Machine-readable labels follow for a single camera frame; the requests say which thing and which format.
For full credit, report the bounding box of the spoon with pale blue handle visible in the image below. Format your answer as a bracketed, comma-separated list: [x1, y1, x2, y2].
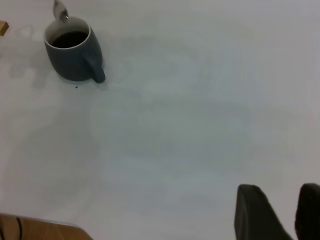
[52, 0, 70, 23]

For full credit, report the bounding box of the flat wooden block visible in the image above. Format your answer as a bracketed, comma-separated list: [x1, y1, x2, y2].
[0, 21, 10, 38]

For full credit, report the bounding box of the thin black floor cable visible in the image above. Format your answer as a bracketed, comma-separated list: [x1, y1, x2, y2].
[15, 217, 24, 240]

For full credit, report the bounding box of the dark grey ceramic cup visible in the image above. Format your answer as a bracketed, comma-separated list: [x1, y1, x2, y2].
[43, 16, 106, 84]

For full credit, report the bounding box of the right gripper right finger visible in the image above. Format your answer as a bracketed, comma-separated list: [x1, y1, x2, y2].
[294, 183, 320, 240]

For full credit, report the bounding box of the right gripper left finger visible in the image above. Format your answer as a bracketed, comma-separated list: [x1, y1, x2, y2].
[233, 184, 295, 240]

